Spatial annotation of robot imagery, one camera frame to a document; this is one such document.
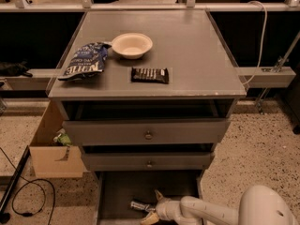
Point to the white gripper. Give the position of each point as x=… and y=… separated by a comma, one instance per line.
x=165, y=208

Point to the silver redbull can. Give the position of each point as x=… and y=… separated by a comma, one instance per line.
x=140, y=206

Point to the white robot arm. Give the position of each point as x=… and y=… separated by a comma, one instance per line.
x=259, y=205

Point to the grey bottom drawer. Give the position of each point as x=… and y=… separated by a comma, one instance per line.
x=116, y=190

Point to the grey drawer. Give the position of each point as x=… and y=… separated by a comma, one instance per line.
x=116, y=190
x=146, y=132
x=147, y=161

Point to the grey middle drawer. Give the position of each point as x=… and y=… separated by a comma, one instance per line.
x=147, y=161

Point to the grey top drawer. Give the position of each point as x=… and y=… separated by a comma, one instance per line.
x=146, y=132

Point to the grey drawer cabinet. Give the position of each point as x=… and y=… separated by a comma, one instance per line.
x=203, y=83

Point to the cardboard box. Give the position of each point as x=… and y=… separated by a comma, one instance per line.
x=51, y=159

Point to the dark chocolate bar wrapper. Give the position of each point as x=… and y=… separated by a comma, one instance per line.
x=150, y=75

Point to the black floor bar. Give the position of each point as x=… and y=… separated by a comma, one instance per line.
x=10, y=183

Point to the blue chip bag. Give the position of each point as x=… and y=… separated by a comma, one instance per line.
x=87, y=62

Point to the white paper bowl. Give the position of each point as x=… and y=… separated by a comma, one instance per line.
x=132, y=45

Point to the black bag on left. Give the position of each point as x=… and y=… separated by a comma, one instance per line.
x=14, y=69

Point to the metal rail frame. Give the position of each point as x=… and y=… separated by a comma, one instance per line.
x=80, y=5

